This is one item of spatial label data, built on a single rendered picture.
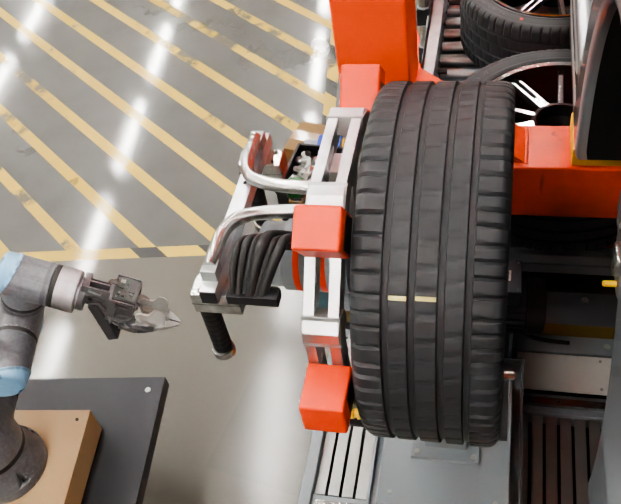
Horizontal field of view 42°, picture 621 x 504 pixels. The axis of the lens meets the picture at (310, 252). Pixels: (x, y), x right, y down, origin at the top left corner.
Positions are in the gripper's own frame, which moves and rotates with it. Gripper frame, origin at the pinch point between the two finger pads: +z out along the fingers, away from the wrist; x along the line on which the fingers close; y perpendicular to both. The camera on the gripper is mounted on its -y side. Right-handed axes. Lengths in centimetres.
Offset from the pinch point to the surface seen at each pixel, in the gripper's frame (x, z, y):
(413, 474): -9, 64, -21
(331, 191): -7, 17, 56
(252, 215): -0.2, 7.7, 38.8
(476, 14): 146, 70, 10
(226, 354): -13.1, 11.0, 13.5
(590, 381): 27, 111, -15
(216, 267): -12.1, 3.8, 36.6
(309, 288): -18, 18, 45
